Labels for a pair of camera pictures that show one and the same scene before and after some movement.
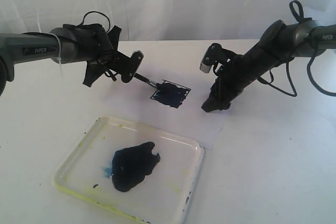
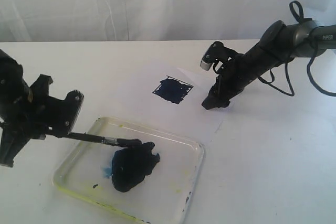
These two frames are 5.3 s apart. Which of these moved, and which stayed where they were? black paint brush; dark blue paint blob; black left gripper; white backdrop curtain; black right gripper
Moved: black paint brush; black left gripper
Stayed: black right gripper; dark blue paint blob; white backdrop curtain
